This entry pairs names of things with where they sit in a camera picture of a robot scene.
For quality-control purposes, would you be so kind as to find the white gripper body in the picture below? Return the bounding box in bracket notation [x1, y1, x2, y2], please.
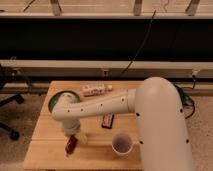
[65, 126, 88, 144]

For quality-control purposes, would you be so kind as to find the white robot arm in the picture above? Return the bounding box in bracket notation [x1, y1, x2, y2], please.
[51, 77, 195, 171]

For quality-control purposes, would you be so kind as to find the green bowl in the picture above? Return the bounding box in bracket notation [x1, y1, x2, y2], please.
[48, 90, 80, 111]

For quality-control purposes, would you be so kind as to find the dark chocolate bar box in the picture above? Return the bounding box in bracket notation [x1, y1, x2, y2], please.
[101, 114, 114, 129]

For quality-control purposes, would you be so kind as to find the white plastic bottle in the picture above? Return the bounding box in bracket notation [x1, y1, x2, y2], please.
[82, 84, 113, 97]

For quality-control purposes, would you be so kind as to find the white paper cup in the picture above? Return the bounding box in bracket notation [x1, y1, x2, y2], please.
[111, 133, 133, 157]

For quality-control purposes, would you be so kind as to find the black office chair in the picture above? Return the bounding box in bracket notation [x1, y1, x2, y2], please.
[0, 63, 26, 141]

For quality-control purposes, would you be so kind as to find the black hanging cable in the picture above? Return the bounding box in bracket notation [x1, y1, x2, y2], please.
[118, 9, 157, 77]

